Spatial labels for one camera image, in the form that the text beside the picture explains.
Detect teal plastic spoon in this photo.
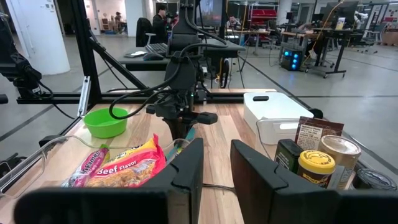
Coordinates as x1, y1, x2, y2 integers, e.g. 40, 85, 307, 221
169, 126, 197, 162

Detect wooden work table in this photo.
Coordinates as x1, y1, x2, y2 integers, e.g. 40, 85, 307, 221
279, 29, 323, 63

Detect white pillar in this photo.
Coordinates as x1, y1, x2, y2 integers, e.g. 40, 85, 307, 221
5, 0, 71, 76
125, 0, 155, 37

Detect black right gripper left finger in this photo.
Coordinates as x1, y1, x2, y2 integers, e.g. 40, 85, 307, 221
14, 138, 205, 224

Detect black computer mouse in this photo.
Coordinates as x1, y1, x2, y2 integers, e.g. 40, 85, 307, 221
142, 52, 165, 62

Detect large clear plastic bin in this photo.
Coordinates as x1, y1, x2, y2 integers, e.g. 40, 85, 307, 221
0, 134, 191, 200

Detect black rolling desk stand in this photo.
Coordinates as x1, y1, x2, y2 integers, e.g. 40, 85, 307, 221
306, 27, 364, 79

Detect person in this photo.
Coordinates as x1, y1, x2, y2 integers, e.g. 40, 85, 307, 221
151, 3, 171, 44
114, 11, 124, 32
226, 15, 243, 31

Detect black aluminium rig frame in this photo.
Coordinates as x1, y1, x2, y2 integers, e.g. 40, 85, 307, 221
15, 0, 324, 147

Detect green plastic bowl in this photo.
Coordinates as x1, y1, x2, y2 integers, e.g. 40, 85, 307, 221
83, 107, 129, 139

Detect black spice tin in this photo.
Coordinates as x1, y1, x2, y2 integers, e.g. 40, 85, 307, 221
274, 139, 304, 174

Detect brown-lid spice jar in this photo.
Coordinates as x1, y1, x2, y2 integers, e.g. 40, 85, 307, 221
317, 134, 362, 190

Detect black operator desk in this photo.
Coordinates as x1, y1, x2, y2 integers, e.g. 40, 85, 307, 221
118, 39, 247, 72

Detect brown spice packet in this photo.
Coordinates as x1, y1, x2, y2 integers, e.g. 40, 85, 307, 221
294, 116, 345, 152

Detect black equipment mount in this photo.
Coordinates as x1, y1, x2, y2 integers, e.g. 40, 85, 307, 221
0, 17, 54, 100

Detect black monitor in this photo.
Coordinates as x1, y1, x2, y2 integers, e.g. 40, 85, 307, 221
195, 0, 225, 28

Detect orange red ramen packet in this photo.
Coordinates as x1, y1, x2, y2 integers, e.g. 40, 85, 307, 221
85, 133, 167, 188

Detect yellow hanging cable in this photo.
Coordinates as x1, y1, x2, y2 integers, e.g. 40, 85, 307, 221
303, 0, 346, 66

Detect black office chair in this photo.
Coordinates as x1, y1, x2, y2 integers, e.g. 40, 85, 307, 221
136, 17, 156, 48

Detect white plastic bin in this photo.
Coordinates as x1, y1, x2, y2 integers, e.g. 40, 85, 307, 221
243, 91, 315, 146

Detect yellow-lid spice jar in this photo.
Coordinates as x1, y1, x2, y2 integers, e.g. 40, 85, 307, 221
297, 149, 336, 189

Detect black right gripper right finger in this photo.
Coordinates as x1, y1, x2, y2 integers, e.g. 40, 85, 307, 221
230, 139, 398, 224

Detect small clear plastic bin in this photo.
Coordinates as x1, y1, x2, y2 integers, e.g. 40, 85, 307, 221
255, 116, 398, 191

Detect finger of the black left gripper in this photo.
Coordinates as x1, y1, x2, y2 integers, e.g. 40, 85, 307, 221
164, 120, 181, 140
179, 120, 191, 139

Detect red storage shelf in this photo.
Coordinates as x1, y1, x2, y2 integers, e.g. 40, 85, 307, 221
248, 7, 278, 26

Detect silver aluminium bracket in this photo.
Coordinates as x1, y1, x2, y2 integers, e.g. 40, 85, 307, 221
76, 75, 91, 118

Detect black keyboard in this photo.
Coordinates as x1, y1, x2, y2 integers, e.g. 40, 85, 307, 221
144, 42, 169, 57

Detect black computer tower blue lights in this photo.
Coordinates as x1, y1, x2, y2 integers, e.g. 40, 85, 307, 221
280, 47, 305, 72

